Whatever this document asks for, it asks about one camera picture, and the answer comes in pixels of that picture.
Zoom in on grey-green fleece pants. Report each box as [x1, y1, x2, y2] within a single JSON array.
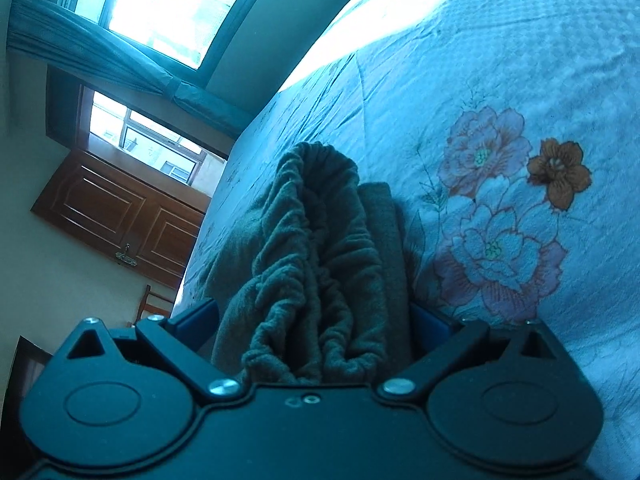
[[200, 143, 411, 385]]

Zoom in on large bedroom window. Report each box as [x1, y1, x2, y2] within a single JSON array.
[[58, 0, 257, 87]]

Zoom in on wooden chair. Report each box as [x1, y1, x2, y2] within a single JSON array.
[[132, 285, 175, 325]]

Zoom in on brown wooden door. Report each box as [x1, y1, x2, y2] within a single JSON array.
[[32, 151, 204, 289]]

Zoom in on light blue floral bed sheet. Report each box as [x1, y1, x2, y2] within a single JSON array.
[[177, 0, 639, 479]]

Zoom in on teal left curtain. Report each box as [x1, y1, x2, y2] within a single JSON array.
[[6, 0, 252, 136]]

